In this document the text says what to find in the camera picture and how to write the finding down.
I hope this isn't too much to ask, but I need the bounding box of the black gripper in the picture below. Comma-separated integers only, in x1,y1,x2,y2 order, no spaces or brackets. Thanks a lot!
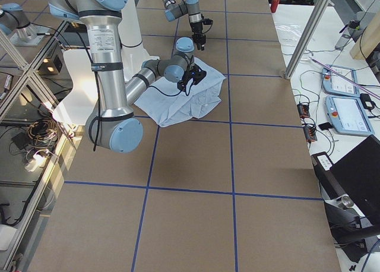
191,21,206,51
177,64,207,91

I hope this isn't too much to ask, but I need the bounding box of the light blue button shirt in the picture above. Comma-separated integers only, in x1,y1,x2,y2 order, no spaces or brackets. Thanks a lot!
134,58,226,127

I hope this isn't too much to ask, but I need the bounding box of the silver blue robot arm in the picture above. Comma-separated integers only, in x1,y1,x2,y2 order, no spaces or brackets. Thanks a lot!
162,0,213,50
49,0,212,153

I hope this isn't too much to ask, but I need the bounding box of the clear plastic bag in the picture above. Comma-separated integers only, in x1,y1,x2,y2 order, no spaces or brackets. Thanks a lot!
275,23,303,46

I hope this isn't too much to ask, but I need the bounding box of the blue teach pendant far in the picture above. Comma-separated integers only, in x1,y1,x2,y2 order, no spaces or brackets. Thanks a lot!
322,65,360,97

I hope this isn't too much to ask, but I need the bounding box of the blue teach pendant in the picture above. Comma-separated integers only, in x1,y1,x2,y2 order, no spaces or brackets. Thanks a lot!
322,65,360,97
325,95,375,137

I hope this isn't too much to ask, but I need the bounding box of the blue teach pendant near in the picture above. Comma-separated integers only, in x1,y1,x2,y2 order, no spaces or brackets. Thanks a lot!
325,95,375,137

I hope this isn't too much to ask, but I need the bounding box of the reacher grabber stick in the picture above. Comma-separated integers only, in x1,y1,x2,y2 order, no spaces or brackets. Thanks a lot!
311,58,380,100

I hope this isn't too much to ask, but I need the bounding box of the black laptop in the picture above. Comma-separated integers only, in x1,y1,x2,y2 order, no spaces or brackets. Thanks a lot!
330,135,379,224

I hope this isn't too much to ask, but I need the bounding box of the grey aluminium frame post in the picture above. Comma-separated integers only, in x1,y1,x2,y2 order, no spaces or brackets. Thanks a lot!
284,0,330,80

